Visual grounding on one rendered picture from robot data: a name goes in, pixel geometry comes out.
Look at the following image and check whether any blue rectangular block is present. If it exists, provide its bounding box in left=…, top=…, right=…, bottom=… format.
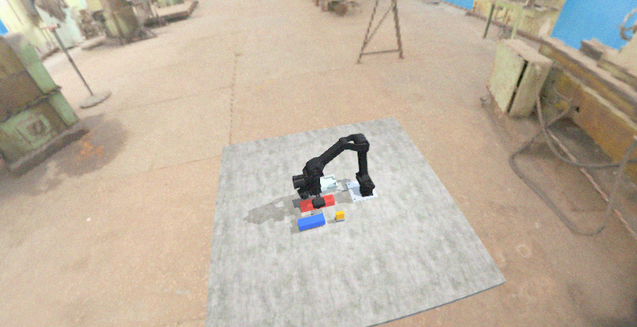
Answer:
left=297, top=214, right=326, bottom=231

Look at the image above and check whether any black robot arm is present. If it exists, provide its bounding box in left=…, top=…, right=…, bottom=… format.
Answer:
left=292, top=133, right=376, bottom=199

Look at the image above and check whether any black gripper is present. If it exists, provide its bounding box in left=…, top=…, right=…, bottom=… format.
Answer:
left=308, top=184, right=326, bottom=209

